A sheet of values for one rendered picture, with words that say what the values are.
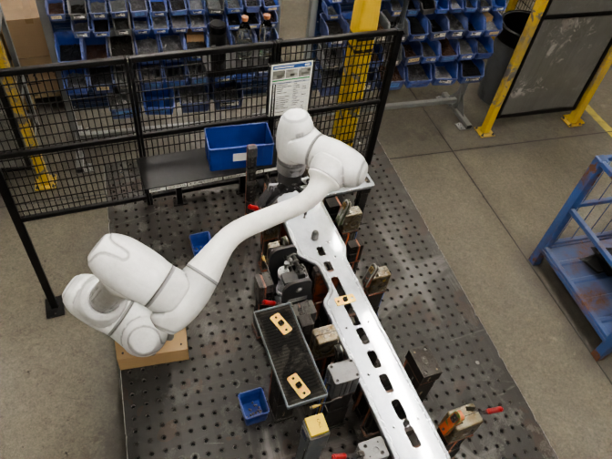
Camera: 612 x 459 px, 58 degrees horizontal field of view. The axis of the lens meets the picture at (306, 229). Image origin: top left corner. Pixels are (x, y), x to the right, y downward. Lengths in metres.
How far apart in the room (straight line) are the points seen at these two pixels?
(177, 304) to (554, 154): 4.08
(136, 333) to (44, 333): 1.47
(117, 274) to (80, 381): 1.81
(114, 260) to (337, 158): 0.64
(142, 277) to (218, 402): 0.97
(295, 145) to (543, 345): 2.51
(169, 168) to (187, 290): 1.24
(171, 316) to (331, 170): 0.57
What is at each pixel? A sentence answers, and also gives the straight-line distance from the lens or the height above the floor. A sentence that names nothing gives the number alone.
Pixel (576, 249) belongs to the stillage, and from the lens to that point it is 4.11.
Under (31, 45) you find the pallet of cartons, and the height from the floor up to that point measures 0.55.
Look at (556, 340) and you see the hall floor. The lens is 3.78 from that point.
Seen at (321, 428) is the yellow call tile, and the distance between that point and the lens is 1.79.
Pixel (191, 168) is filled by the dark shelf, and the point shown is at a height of 1.03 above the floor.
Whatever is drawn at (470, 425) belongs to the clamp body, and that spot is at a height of 1.06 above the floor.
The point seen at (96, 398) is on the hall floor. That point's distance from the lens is 3.17.
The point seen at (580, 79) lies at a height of 0.45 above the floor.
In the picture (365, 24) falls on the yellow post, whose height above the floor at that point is 1.58.
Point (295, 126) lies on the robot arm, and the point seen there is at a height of 1.86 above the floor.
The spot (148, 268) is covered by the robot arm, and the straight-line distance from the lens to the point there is 1.46.
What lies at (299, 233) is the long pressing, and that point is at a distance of 2.41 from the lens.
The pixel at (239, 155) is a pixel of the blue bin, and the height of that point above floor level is 1.11.
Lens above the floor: 2.81
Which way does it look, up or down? 48 degrees down
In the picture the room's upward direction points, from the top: 9 degrees clockwise
